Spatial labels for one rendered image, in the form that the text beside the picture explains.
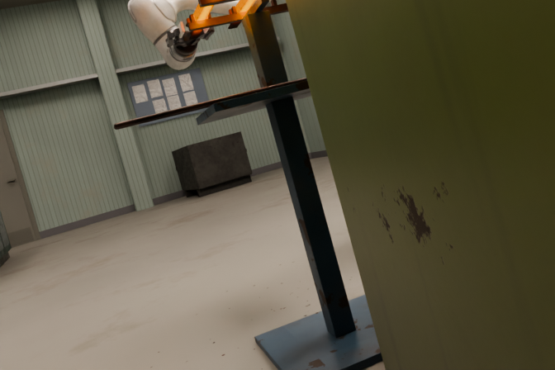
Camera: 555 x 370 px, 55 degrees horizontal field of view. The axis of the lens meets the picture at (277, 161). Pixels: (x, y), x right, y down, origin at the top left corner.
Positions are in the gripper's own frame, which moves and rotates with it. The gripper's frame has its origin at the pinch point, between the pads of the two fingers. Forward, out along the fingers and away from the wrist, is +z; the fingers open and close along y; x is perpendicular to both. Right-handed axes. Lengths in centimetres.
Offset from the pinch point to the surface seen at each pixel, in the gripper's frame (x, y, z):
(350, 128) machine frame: -39, 11, 106
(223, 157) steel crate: -43, -135, -654
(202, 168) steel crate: -52, -99, -650
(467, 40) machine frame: -36, 16, 130
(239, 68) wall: 109, -240, -803
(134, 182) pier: -46, 0, -767
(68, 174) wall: -4, 97, -787
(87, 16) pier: 241, -1, -767
